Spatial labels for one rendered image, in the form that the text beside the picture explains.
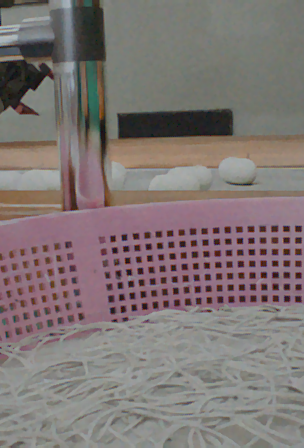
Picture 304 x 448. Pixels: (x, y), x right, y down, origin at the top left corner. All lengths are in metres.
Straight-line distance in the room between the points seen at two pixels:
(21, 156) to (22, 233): 0.50
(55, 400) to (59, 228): 0.09
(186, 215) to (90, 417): 0.12
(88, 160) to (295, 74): 2.29
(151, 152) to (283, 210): 0.42
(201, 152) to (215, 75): 1.93
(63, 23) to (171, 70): 2.35
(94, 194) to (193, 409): 0.13
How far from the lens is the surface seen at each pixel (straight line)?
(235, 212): 0.28
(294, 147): 0.67
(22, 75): 1.36
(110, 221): 0.27
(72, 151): 0.29
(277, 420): 0.19
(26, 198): 0.36
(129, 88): 2.69
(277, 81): 2.57
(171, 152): 0.69
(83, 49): 0.29
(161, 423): 0.17
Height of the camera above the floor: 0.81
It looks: 8 degrees down
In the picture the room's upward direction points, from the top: 3 degrees counter-clockwise
